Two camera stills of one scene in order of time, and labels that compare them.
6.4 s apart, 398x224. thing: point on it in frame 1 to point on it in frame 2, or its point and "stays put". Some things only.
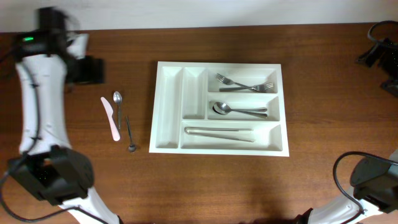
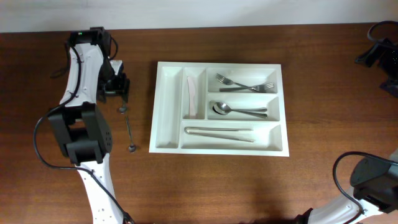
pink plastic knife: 109,109 to 192,102
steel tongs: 189,130 stays put
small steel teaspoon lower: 132,148 stays put
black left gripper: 92,77 to 122,89
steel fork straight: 257,88 stays put
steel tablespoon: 223,108 stays put
